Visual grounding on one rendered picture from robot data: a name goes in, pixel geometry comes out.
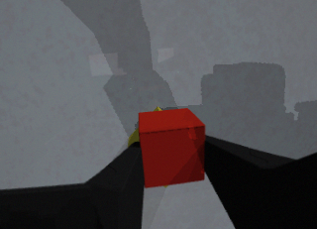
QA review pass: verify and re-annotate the red cube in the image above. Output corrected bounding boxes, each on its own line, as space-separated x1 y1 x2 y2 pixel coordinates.
139 108 206 187

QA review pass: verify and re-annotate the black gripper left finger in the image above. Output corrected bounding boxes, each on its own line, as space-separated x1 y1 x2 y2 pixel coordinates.
0 142 145 229

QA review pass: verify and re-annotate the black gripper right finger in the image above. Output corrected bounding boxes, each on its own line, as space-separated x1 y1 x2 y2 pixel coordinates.
204 135 317 229

